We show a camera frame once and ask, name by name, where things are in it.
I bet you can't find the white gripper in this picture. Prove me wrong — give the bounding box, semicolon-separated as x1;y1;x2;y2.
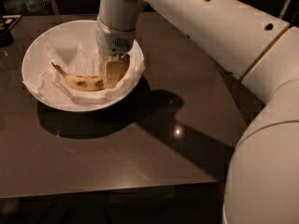
95;20;135;89

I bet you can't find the yellow spotted banana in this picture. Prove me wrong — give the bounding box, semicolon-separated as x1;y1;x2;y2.
52;63;105;91

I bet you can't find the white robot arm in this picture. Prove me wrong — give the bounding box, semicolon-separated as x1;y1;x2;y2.
96;0;299;224

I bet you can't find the white bowl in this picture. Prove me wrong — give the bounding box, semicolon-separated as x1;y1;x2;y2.
21;19;146;113

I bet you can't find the white paper napkin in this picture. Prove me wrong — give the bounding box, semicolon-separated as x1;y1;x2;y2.
22;39;145;112

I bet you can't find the black object at table corner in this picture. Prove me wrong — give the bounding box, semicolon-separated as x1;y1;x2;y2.
0;15;21;48

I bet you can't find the shelf with bottles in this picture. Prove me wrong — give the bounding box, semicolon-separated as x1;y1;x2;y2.
0;0;59;16

